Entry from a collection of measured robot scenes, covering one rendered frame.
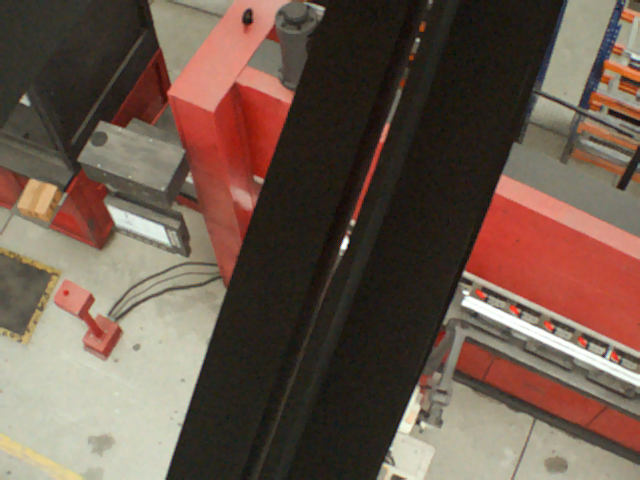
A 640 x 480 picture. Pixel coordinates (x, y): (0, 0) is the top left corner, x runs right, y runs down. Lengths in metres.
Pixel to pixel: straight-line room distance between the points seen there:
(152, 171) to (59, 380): 2.24
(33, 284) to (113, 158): 2.21
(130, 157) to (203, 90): 0.55
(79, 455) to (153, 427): 0.54
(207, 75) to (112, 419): 2.68
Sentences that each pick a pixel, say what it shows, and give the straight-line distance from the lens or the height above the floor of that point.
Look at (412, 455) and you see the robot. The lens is 5.43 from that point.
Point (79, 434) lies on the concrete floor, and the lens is 5.97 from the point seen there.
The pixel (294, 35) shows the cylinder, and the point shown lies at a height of 2.70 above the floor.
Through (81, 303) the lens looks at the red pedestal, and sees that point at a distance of 5.35.
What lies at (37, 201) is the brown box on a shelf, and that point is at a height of 1.10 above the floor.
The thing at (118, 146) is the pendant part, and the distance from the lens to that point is 4.40.
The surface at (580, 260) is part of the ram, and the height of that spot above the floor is 2.04.
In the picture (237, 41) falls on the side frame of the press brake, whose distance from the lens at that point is 4.21.
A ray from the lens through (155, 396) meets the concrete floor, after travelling 5.91.
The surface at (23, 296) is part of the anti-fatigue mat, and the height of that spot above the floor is 0.01.
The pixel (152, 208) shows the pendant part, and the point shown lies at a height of 1.57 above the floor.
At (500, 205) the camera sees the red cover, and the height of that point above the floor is 2.22.
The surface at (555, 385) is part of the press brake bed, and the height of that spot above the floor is 0.74.
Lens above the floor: 5.58
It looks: 64 degrees down
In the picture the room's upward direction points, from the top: 3 degrees counter-clockwise
